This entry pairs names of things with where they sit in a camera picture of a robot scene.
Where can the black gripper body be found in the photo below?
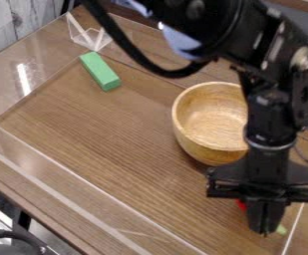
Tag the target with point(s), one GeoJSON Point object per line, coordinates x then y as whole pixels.
{"type": "Point", "coordinates": [264, 175]}

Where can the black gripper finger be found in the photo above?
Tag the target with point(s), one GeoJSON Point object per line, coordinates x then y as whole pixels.
{"type": "Point", "coordinates": [273, 215]}
{"type": "Point", "coordinates": [254, 215]}

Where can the red plush strawberry toy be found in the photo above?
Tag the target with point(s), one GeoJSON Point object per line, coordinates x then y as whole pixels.
{"type": "Point", "coordinates": [280, 230]}

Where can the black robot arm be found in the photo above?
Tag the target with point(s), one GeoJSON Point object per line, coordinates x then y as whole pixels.
{"type": "Point", "coordinates": [265, 47]}

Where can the wooden bowl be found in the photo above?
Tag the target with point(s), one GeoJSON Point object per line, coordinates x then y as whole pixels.
{"type": "Point", "coordinates": [208, 120]}

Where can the green rectangular block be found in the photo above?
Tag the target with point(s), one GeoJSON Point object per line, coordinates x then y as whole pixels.
{"type": "Point", "coordinates": [101, 71]}

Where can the black table leg bracket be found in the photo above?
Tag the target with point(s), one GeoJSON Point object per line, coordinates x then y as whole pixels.
{"type": "Point", "coordinates": [20, 220]}

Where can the clear acrylic tray wall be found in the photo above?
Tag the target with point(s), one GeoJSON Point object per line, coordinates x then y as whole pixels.
{"type": "Point", "coordinates": [98, 224]}

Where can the clear acrylic corner bracket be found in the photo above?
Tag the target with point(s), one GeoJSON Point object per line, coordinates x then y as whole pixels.
{"type": "Point", "coordinates": [94, 39]}

